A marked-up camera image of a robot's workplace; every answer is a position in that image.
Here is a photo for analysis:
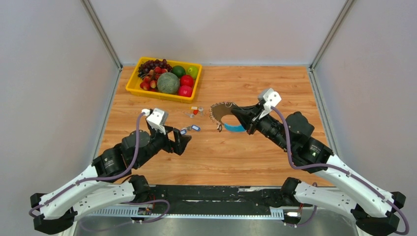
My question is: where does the yellow plastic fruit tray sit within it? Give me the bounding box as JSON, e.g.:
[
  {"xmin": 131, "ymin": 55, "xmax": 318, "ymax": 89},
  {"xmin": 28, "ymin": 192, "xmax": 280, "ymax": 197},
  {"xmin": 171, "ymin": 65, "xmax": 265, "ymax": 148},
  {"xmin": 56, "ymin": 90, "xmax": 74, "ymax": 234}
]
[{"xmin": 125, "ymin": 57, "xmax": 202, "ymax": 103}]

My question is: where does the green netted melon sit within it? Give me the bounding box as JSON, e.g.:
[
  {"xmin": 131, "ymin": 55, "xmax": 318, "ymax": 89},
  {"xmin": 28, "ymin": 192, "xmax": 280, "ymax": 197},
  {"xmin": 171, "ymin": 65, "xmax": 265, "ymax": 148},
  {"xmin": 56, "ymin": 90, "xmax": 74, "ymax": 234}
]
[{"xmin": 157, "ymin": 72, "xmax": 180, "ymax": 94}]

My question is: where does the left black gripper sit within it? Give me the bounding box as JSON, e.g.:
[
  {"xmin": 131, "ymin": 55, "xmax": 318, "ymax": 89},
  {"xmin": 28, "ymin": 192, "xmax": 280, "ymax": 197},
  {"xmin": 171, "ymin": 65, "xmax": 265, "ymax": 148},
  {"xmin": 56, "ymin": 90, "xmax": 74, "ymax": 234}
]
[{"xmin": 135, "ymin": 124, "xmax": 192, "ymax": 168}]

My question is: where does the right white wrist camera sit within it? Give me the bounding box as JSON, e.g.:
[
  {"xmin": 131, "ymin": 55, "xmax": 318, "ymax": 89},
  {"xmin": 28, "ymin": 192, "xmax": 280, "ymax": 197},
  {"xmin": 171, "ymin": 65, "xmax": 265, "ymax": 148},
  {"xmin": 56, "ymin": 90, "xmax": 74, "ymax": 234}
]
[{"xmin": 258, "ymin": 88, "xmax": 282, "ymax": 119}]

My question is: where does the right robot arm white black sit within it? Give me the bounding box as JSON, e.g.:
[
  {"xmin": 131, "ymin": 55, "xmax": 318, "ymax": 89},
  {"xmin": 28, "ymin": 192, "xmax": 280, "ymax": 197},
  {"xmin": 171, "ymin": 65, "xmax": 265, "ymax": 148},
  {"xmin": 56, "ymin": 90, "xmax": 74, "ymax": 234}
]
[{"xmin": 231, "ymin": 103, "xmax": 410, "ymax": 236}]

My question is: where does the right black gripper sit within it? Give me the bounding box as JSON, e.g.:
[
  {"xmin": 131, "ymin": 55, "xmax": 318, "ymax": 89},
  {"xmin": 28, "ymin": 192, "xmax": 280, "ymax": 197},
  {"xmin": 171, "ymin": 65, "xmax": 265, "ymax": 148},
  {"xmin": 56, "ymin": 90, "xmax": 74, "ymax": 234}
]
[{"xmin": 231, "ymin": 102, "xmax": 291, "ymax": 152}]

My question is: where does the corner aluminium post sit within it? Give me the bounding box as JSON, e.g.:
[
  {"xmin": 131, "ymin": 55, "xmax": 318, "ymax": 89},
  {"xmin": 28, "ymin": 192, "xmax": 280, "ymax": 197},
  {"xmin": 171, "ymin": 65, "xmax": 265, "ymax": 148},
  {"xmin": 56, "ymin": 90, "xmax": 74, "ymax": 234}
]
[
  {"xmin": 309, "ymin": 0, "xmax": 356, "ymax": 71},
  {"xmin": 80, "ymin": 0, "xmax": 123, "ymax": 71}
]

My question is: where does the pink red apple lower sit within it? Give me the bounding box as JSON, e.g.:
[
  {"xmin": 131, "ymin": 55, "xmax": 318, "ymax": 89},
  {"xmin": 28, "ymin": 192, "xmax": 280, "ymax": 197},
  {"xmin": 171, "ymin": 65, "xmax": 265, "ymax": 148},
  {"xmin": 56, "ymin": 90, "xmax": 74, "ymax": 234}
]
[{"xmin": 178, "ymin": 85, "xmax": 193, "ymax": 97}]

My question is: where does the red apple upper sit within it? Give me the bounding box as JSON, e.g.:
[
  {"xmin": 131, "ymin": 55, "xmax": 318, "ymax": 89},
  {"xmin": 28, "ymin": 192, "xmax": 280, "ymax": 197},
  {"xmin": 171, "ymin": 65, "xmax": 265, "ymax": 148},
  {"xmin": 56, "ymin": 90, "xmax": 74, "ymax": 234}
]
[{"xmin": 179, "ymin": 75, "xmax": 194, "ymax": 88}]

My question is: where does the dark green lime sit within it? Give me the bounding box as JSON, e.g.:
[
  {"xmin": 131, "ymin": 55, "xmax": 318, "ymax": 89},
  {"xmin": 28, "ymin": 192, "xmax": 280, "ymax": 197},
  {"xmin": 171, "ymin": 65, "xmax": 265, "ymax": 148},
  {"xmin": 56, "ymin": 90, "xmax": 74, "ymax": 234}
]
[{"xmin": 171, "ymin": 65, "xmax": 186, "ymax": 78}]

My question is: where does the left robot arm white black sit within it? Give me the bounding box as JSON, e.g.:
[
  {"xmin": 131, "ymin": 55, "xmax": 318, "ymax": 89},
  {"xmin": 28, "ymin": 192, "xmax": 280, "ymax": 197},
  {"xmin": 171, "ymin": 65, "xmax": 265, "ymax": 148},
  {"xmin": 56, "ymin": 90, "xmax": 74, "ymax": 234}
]
[{"xmin": 30, "ymin": 126, "xmax": 192, "ymax": 235}]

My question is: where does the dark purple grape bunch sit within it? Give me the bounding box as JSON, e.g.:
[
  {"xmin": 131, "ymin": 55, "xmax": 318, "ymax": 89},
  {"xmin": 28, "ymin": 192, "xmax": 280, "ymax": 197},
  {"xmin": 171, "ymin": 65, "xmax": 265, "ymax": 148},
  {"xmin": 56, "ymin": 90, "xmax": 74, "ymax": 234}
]
[{"xmin": 138, "ymin": 59, "xmax": 172, "ymax": 78}]

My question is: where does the left corner aluminium post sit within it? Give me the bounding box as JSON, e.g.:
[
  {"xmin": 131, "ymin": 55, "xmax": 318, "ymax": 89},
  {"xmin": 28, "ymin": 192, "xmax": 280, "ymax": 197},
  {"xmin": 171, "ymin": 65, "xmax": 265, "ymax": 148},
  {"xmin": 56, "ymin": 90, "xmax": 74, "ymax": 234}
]
[{"xmin": 80, "ymin": 0, "xmax": 123, "ymax": 71}]

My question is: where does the small red peaches cluster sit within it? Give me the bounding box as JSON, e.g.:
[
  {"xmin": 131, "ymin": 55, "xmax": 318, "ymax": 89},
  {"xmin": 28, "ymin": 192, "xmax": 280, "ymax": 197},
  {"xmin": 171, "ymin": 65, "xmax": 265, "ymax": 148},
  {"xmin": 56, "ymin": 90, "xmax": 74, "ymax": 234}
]
[{"xmin": 138, "ymin": 66, "xmax": 168, "ymax": 91}]

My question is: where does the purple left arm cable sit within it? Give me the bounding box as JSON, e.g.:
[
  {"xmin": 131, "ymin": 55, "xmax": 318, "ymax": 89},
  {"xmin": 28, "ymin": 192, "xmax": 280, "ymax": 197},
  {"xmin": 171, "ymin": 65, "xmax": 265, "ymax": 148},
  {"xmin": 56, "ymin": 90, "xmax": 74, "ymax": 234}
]
[{"xmin": 29, "ymin": 112, "xmax": 172, "ymax": 236}]

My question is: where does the right corner aluminium post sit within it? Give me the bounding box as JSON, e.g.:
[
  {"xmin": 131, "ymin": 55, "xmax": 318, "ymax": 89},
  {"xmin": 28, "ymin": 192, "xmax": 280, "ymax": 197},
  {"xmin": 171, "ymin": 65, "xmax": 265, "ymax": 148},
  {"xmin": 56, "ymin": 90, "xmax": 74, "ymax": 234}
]
[{"xmin": 309, "ymin": 0, "xmax": 356, "ymax": 71}]

